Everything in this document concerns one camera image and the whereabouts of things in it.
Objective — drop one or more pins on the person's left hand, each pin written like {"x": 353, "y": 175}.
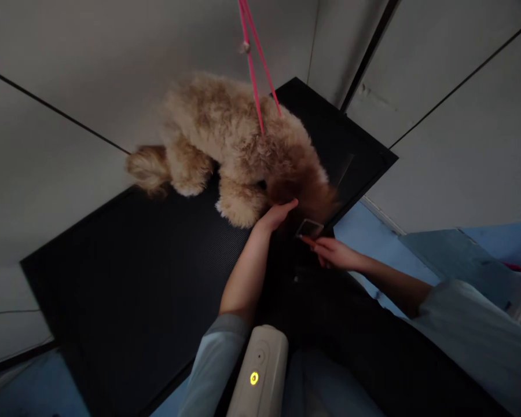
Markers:
{"x": 272, "y": 219}

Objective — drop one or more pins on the person's right hand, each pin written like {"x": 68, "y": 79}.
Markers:
{"x": 343, "y": 256}

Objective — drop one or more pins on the person's left fingers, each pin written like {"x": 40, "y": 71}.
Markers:
{"x": 287, "y": 204}

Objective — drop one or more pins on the person's right fingers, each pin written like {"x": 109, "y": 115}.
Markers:
{"x": 324, "y": 254}

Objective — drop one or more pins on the fluffy tan poodle dog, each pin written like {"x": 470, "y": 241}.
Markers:
{"x": 225, "y": 130}

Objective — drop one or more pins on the person's body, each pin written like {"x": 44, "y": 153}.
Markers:
{"x": 364, "y": 347}

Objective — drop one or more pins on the white dryer with yellow light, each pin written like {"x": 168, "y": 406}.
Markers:
{"x": 260, "y": 382}

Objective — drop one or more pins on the pink grooming leash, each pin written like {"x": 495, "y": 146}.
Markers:
{"x": 252, "y": 65}

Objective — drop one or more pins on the black grooming table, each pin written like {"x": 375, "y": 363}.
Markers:
{"x": 134, "y": 282}

